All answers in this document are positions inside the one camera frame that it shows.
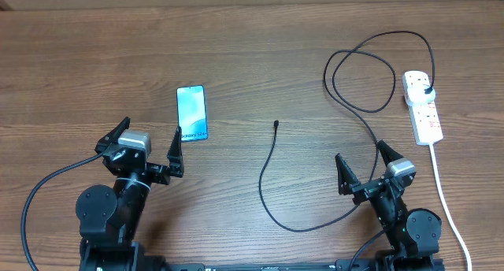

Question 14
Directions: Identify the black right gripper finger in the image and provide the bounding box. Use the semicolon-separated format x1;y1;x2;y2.
335;154;361;195
376;140;403;166

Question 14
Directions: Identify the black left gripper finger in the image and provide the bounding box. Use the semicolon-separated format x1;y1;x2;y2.
167;126;184;177
98;117;131;144

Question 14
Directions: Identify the Samsung Galaxy smartphone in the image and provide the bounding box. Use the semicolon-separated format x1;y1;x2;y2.
176;85;208;142

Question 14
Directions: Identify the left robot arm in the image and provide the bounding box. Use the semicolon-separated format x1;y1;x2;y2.
76;117;184;271

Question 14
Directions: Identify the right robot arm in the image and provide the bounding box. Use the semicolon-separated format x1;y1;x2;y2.
335;140;444;270

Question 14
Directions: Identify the white charger plug adapter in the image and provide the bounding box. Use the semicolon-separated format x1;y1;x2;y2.
405;86;436;107

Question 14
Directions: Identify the white power strip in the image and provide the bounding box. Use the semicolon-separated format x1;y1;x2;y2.
402;70;443;146

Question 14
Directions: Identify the white power strip cord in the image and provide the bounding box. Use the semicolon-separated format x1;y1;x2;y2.
428;143;473;271

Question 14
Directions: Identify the black USB charging cable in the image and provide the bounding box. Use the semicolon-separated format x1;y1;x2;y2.
258;30;436;233

